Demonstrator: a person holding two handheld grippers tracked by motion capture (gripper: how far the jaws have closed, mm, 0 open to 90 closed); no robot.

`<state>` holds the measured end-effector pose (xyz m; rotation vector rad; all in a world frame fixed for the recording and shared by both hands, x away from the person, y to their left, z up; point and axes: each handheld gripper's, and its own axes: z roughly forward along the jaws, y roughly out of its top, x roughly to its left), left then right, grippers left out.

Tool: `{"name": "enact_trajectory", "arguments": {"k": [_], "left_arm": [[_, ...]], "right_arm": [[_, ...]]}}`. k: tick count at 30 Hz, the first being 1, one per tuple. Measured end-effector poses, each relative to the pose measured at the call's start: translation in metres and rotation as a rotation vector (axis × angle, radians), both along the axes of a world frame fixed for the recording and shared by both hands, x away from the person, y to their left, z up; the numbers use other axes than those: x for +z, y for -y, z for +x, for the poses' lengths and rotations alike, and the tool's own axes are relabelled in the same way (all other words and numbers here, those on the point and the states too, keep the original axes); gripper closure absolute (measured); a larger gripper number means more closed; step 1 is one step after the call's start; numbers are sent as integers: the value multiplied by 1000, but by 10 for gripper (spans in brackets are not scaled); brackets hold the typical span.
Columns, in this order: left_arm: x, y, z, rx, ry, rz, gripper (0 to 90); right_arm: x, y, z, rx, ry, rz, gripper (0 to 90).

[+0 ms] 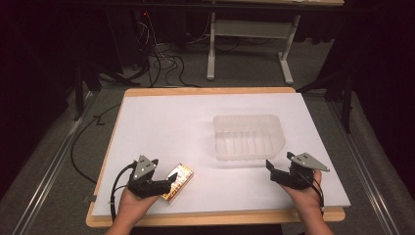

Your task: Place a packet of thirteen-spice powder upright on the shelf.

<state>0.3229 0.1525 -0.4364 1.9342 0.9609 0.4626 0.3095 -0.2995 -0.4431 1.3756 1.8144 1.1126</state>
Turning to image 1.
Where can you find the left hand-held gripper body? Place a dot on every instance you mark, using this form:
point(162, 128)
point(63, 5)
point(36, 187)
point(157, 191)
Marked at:
point(142, 169)

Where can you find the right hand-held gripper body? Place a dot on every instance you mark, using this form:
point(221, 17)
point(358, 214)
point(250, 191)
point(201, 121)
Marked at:
point(300, 171)

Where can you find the gold and red snack packet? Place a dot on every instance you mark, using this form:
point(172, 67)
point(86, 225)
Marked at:
point(178, 183)

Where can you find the person's right hand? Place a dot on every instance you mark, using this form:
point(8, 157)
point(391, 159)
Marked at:
point(305, 194)

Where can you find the person's left hand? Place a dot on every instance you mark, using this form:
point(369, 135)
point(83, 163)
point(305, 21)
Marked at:
point(135, 204)

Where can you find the clear plastic container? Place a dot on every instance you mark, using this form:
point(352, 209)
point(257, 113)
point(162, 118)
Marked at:
point(248, 137)

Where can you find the white board on wood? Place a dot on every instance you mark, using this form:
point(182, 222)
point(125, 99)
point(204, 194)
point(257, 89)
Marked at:
point(182, 130)

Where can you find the black stand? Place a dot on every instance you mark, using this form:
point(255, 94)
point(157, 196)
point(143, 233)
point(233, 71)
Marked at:
point(88, 81)
point(342, 91)

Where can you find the metal floor rail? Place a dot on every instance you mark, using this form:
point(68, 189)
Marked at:
point(362, 169)
point(49, 176)

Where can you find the white metal desk frame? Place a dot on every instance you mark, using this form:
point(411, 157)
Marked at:
point(251, 29)

